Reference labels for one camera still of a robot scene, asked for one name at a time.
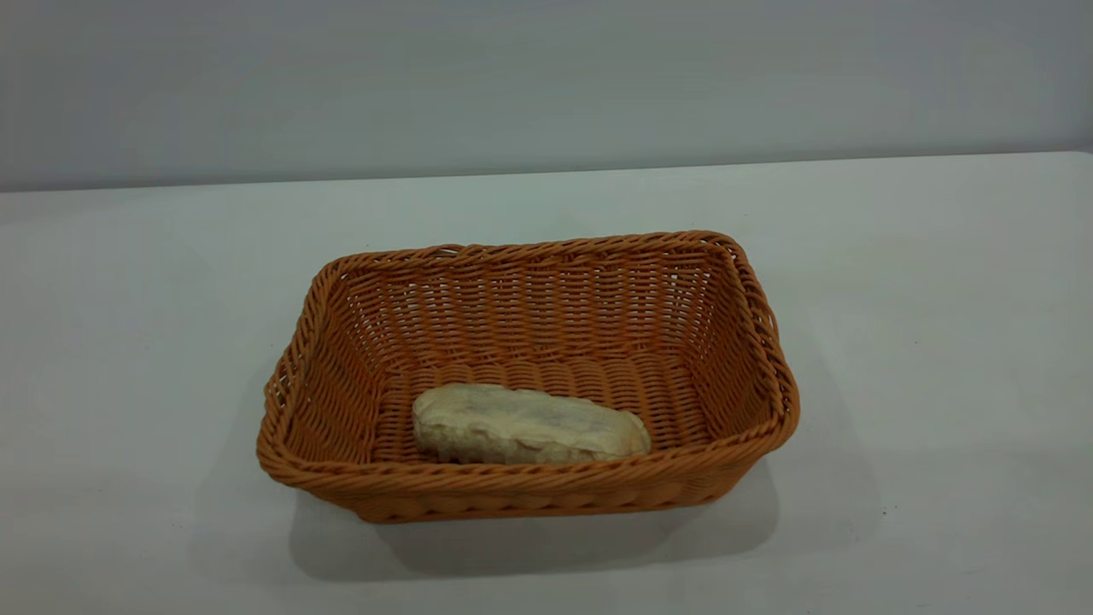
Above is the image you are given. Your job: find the ridged long bread loaf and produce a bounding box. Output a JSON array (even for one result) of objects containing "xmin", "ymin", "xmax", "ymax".
[{"xmin": 412, "ymin": 383, "xmax": 652, "ymax": 466}]

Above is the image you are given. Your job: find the orange woven wicker basket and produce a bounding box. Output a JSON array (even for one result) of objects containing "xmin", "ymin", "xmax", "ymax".
[{"xmin": 256, "ymin": 229, "xmax": 801, "ymax": 524}]

